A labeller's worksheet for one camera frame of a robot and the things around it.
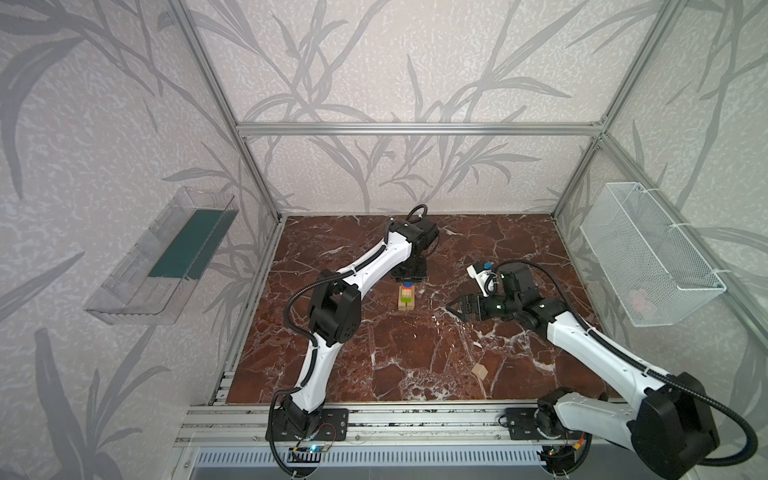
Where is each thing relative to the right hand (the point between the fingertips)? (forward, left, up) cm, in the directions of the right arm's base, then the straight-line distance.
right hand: (457, 295), depth 81 cm
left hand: (+10, +11, -4) cm, 16 cm away
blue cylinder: (+7, +14, -6) cm, 17 cm away
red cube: (+7, +14, -8) cm, 17 cm away
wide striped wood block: (+4, +16, -13) cm, 21 cm away
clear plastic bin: (-6, +70, +17) cm, 72 cm away
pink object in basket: (-4, -44, +6) cm, 44 cm away
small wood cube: (-16, -6, -14) cm, 22 cm away
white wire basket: (+1, -37, +20) cm, 42 cm away
